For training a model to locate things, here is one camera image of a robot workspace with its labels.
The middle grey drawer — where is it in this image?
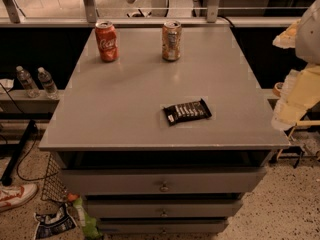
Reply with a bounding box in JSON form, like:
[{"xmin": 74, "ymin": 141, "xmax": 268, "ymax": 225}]
[{"xmin": 85, "ymin": 199, "xmax": 242, "ymax": 218}]

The black chip bag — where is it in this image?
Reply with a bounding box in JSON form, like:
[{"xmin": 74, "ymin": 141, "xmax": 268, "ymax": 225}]
[{"xmin": 34, "ymin": 204, "xmax": 77, "ymax": 240}]

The bottom grey drawer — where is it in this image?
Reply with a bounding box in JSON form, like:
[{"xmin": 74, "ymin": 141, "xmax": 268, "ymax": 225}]
[{"xmin": 98, "ymin": 219, "xmax": 228, "ymax": 234}]

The grey drawer cabinet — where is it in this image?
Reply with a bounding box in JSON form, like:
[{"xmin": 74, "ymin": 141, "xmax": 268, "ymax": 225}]
[{"xmin": 40, "ymin": 26, "xmax": 287, "ymax": 223}]

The top grey drawer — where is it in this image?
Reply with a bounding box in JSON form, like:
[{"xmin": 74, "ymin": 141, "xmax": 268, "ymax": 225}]
[{"xmin": 62, "ymin": 167, "xmax": 266, "ymax": 195}]

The wire mesh rack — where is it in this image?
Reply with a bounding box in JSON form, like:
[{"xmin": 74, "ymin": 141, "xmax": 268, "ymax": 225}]
[{"xmin": 41, "ymin": 155, "xmax": 67, "ymax": 203}]

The green spray bottle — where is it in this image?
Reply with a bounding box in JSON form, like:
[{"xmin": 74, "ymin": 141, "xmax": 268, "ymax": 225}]
[{"xmin": 67, "ymin": 193, "xmax": 103, "ymax": 240}]

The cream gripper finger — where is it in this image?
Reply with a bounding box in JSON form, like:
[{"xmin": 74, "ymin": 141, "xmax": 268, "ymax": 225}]
[
  {"xmin": 271, "ymin": 64, "xmax": 320, "ymax": 131},
  {"xmin": 272, "ymin": 20, "xmax": 300, "ymax": 49}
]

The black rxbar chocolate bar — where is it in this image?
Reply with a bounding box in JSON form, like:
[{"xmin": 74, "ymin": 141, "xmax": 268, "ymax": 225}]
[{"xmin": 163, "ymin": 99, "xmax": 212, "ymax": 126}]

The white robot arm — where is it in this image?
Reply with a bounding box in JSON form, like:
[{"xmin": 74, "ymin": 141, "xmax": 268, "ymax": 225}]
[{"xmin": 271, "ymin": 0, "xmax": 320, "ymax": 131}]

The yellow metal frame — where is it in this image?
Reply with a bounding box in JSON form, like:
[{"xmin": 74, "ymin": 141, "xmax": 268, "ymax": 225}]
[{"xmin": 272, "ymin": 121, "xmax": 320, "ymax": 166}]

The orange soda can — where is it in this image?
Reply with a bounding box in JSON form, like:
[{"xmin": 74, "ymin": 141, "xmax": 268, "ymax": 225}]
[{"xmin": 162, "ymin": 20, "xmax": 182, "ymax": 61}]

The white orange sneaker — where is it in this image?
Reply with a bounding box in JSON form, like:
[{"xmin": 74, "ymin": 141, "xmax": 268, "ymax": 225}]
[{"xmin": 0, "ymin": 183, "xmax": 38, "ymax": 212}]

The black floor cable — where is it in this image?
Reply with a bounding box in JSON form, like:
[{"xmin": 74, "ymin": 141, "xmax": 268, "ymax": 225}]
[{"xmin": 0, "ymin": 83, "xmax": 61, "ymax": 182}]

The black metal stand leg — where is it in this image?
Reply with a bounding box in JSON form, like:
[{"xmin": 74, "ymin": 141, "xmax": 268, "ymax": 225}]
[{"xmin": 0, "ymin": 120, "xmax": 35, "ymax": 186}]

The masking tape roll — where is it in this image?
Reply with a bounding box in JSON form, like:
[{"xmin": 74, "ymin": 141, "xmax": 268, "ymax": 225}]
[{"xmin": 272, "ymin": 82, "xmax": 283, "ymax": 97}]

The left clear water bottle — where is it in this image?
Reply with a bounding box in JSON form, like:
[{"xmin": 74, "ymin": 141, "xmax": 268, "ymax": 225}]
[{"xmin": 16, "ymin": 66, "xmax": 40, "ymax": 98}]

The red coca-cola can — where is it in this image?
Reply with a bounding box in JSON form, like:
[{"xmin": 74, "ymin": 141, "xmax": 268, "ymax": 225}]
[{"xmin": 95, "ymin": 21, "xmax": 119, "ymax": 62}]

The clear water bottle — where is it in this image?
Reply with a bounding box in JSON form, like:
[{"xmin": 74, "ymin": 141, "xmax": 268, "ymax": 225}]
[
  {"xmin": 38, "ymin": 67, "xmax": 59, "ymax": 100},
  {"xmin": 16, "ymin": 66, "xmax": 40, "ymax": 98}
]

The right clear water bottle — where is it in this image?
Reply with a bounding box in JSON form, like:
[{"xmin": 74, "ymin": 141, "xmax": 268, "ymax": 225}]
[{"xmin": 38, "ymin": 67, "xmax": 59, "ymax": 100}]

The grey drawer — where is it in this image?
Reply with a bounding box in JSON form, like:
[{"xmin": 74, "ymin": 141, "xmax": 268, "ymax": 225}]
[
  {"xmin": 98, "ymin": 219, "xmax": 228, "ymax": 234},
  {"xmin": 85, "ymin": 199, "xmax": 242, "ymax": 218},
  {"xmin": 62, "ymin": 167, "xmax": 266, "ymax": 195}
]

